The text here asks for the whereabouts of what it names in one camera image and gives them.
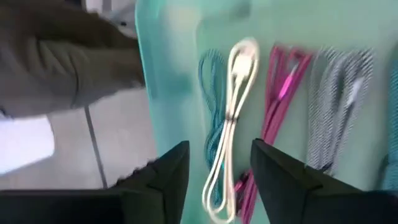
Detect white flat object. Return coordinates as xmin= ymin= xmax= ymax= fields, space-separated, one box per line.
xmin=0 ymin=114 xmax=56 ymax=175

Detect teal plastic tray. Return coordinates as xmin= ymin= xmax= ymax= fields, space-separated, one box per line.
xmin=135 ymin=0 xmax=398 ymax=224

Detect grey braided cable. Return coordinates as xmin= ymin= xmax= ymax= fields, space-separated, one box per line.
xmin=306 ymin=46 xmax=376 ymax=175

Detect small beige cable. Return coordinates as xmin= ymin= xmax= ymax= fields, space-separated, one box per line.
xmin=201 ymin=36 xmax=261 ymax=224

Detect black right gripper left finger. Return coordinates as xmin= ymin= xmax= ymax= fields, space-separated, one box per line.
xmin=0 ymin=140 xmax=190 ymax=224

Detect person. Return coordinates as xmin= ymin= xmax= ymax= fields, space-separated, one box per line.
xmin=0 ymin=0 xmax=147 ymax=119

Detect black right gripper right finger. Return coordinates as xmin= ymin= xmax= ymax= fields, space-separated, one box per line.
xmin=250 ymin=138 xmax=398 ymax=224

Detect pink braided cable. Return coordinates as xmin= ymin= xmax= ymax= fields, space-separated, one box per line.
xmin=233 ymin=45 xmax=313 ymax=224

